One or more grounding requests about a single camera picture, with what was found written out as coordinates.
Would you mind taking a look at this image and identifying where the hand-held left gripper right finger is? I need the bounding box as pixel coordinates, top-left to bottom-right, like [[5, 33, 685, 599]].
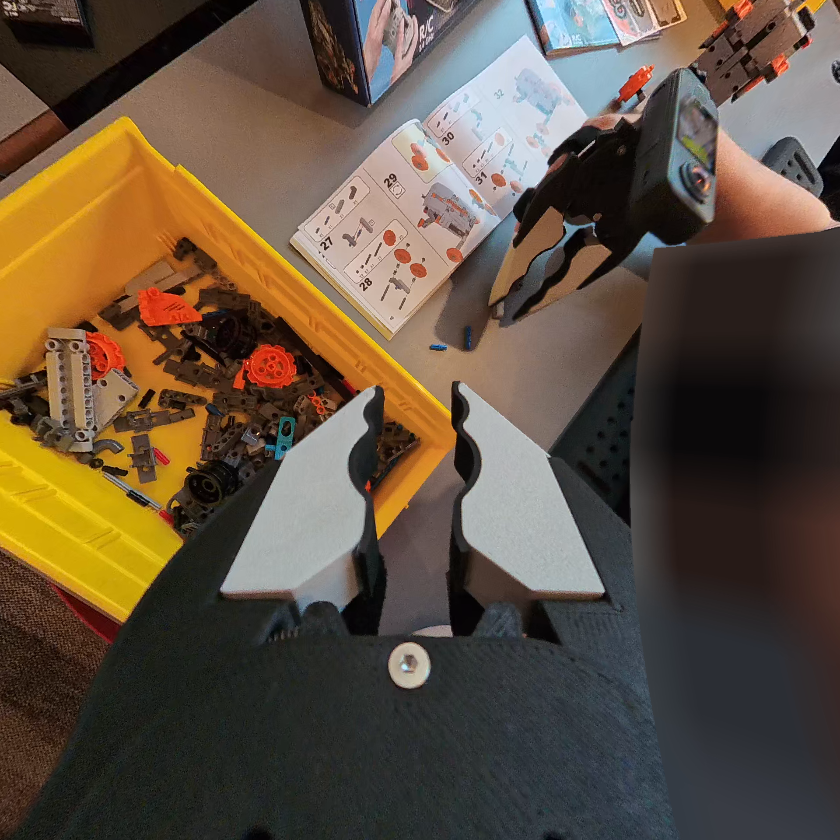
[[448, 381, 606, 637]]

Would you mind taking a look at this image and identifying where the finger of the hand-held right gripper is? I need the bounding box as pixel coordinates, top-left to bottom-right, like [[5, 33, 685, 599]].
[[489, 206, 568, 322], [512, 241, 622, 324]]

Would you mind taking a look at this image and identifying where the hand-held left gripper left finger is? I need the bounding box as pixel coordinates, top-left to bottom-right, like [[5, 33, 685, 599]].
[[220, 386, 388, 636]]

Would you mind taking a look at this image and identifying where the black toy wheel hub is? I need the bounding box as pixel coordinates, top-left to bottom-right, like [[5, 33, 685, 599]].
[[167, 459, 244, 522]]

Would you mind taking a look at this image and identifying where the instruction booklet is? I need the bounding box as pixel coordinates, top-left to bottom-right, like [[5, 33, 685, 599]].
[[290, 34, 589, 341]]

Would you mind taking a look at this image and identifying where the pile of toy building parts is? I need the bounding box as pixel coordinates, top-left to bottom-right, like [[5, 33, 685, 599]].
[[0, 236, 421, 536]]

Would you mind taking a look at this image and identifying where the yellow plastic bin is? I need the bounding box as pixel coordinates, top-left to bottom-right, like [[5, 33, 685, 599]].
[[0, 117, 458, 623]]

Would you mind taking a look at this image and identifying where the person's right forearm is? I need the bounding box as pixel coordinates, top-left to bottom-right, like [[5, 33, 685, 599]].
[[705, 134, 837, 245]]

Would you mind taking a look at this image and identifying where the grey desk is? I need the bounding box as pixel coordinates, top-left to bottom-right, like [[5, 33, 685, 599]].
[[0, 0, 840, 637]]

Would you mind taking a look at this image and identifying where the black desk mat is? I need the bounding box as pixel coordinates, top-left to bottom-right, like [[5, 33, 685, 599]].
[[0, 0, 258, 132]]

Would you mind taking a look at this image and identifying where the orange toy piece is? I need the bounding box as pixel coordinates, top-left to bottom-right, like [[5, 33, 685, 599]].
[[616, 64, 656, 103]]

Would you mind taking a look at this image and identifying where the large orange gear wheel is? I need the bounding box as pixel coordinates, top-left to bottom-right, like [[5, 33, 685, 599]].
[[244, 344, 299, 389], [85, 331, 126, 380]]

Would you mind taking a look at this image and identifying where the printed card booklet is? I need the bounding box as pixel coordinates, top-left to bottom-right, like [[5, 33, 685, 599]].
[[604, 0, 688, 47]]

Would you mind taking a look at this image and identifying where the light blue printed box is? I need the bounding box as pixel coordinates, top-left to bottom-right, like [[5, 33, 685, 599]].
[[527, 0, 622, 57]]

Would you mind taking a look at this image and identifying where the black silver axle rod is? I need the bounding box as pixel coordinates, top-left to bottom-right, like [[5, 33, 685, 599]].
[[104, 472, 162, 511]]

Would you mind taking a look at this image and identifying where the orange grey toy robot part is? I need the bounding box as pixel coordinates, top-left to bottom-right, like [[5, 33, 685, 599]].
[[689, 0, 816, 110]]

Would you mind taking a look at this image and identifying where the black toy tyre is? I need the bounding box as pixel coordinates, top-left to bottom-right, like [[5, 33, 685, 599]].
[[206, 314, 258, 361]]

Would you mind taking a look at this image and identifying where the grey block with holes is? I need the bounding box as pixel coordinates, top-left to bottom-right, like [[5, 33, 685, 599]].
[[92, 367, 140, 427]]

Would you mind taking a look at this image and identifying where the blue toy robot kit box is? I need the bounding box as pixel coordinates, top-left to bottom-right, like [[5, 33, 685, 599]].
[[298, 0, 501, 107]]

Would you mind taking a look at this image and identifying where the dark flat box blue edge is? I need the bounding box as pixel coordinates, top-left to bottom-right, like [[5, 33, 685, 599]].
[[0, 0, 94, 48]]

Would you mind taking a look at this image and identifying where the large grey frame brick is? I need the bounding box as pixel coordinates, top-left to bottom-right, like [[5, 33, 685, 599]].
[[45, 327, 91, 451]]

